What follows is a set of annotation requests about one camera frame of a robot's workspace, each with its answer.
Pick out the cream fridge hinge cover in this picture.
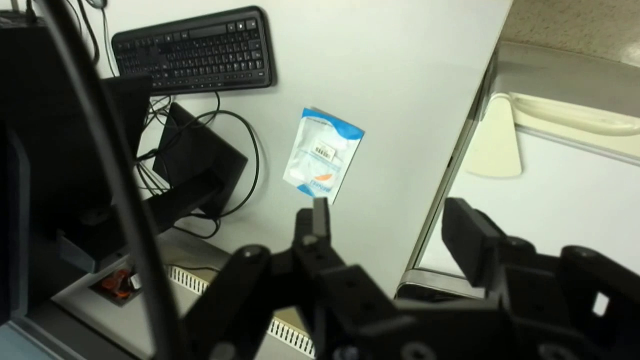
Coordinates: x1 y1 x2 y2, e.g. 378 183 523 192
463 92 526 182

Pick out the thick black gripper cable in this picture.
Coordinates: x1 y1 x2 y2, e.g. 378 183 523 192
39 0 186 360

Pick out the black monitor stand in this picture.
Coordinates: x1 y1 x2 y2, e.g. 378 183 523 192
99 73 250 235

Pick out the white mini fridge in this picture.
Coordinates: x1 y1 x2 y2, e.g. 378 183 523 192
399 37 640 284

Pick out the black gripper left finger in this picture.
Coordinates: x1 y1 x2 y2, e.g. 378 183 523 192
182 195 402 360

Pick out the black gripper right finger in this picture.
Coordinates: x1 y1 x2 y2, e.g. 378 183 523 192
399 195 640 360

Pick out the cream fridge door handle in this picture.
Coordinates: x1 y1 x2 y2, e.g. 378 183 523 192
508 90 640 140

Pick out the black computer keyboard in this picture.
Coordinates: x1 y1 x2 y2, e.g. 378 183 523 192
111 3 281 96

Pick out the blue white wipes packet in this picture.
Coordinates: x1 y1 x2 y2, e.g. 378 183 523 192
283 105 369 206

